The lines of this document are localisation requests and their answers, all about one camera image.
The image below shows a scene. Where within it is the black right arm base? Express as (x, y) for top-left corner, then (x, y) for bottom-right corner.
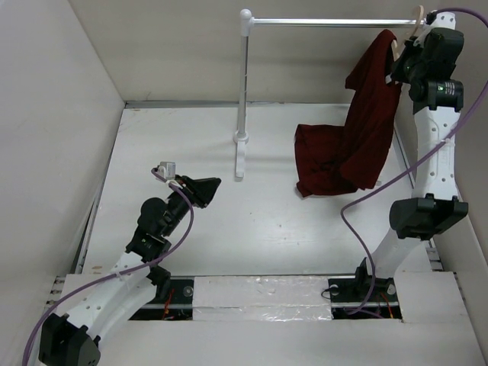
(321, 258), (402, 319)

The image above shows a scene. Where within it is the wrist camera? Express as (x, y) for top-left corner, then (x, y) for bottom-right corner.
(156, 162), (176, 181)
(413, 11), (456, 47)

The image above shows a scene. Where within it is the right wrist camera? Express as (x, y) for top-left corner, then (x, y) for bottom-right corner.
(413, 11), (456, 47)

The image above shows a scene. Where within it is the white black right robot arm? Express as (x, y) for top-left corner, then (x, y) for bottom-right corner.
(352, 27), (468, 300)

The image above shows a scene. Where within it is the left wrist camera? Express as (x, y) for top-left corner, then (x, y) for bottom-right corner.
(156, 162), (176, 181)

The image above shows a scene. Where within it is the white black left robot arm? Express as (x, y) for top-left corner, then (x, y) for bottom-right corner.
(38, 175), (221, 365)

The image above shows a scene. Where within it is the white metal clothes rack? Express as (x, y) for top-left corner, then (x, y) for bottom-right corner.
(233, 8), (426, 181)

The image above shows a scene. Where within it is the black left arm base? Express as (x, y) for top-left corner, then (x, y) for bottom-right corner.
(130, 277), (194, 321)

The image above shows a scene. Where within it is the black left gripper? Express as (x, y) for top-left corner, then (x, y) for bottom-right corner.
(162, 175), (220, 237)

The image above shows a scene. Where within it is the beige wooden hanger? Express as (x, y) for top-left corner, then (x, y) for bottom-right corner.
(391, 5), (425, 62)

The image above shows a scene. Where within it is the dark red t shirt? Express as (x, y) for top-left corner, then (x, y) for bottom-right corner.
(294, 30), (402, 197)

